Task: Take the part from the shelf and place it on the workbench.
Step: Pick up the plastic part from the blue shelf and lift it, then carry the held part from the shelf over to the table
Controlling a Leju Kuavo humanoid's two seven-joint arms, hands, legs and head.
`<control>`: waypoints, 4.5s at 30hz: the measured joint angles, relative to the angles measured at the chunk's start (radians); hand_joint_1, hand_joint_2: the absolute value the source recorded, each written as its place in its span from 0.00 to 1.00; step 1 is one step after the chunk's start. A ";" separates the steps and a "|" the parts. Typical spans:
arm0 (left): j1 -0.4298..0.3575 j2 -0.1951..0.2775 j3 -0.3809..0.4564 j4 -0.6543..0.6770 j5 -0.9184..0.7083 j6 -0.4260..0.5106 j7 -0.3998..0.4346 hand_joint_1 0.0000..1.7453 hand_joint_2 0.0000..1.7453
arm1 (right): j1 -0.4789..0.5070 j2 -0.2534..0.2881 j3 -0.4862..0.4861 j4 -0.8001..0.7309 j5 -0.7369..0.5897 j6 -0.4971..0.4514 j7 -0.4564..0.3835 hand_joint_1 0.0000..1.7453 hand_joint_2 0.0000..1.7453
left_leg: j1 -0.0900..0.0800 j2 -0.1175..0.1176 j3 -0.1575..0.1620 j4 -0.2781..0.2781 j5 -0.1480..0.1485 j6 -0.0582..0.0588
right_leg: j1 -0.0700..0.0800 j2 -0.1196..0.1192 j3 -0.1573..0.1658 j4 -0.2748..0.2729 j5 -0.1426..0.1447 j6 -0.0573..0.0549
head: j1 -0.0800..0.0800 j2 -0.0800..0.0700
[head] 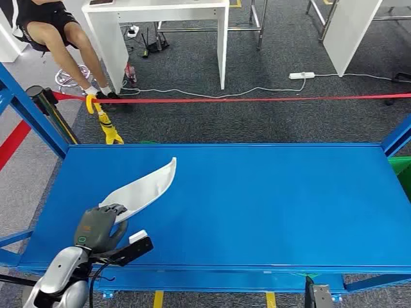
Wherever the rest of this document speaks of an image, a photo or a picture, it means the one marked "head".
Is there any steel table with white panel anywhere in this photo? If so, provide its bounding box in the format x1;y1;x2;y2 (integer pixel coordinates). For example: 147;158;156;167
306;0;411;78

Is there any yellow plastic object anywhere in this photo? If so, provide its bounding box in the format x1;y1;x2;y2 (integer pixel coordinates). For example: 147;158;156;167
85;94;124;146

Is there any black router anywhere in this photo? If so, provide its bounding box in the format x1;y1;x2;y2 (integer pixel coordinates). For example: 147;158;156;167
141;27;170;59

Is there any white curved plastic part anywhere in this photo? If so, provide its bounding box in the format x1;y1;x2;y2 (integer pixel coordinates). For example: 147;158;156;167
98;157;178;225

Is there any steel table frame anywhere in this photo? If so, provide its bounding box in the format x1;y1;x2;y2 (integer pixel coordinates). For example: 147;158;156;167
153;0;268;51

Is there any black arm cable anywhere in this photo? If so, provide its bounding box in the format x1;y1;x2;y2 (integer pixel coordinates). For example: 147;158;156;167
88;261;112;308

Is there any black stanchion post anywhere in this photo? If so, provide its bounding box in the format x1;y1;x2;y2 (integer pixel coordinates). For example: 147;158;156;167
25;85;79;146

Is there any blue metal shelf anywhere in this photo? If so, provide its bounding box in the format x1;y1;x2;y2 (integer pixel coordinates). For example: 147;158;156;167
0;62;411;298

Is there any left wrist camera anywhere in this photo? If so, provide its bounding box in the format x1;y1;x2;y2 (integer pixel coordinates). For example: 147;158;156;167
96;230;154;268

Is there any red floor tape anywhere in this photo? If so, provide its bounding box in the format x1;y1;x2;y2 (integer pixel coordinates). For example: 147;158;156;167
0;121;31;171

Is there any yellow floor tape square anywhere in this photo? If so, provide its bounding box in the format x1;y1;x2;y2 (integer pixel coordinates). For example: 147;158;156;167
153;291;277;308

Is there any white desk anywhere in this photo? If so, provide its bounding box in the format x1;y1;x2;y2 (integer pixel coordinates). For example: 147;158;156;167
82;0;230;94

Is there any chrome stool base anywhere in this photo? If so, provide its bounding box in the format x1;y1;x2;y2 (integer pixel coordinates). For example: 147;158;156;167
54;64;92;90

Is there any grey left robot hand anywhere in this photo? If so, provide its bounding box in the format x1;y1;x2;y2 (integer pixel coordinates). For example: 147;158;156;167
74;203;128;256

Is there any person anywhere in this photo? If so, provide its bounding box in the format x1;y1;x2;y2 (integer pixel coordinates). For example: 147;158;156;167
16;0;129;114

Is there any white power cable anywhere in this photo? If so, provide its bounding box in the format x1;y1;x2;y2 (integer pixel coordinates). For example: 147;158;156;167
314;73;411;83
122;76;307;99

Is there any red barrier belt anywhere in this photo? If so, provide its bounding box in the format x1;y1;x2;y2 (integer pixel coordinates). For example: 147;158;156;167
53;91;411;105

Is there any white display board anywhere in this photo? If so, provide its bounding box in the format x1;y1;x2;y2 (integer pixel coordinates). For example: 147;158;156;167
0;0;29;64

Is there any green plastic crate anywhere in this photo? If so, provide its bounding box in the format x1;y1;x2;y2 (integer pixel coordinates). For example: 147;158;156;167
388;156;411;201

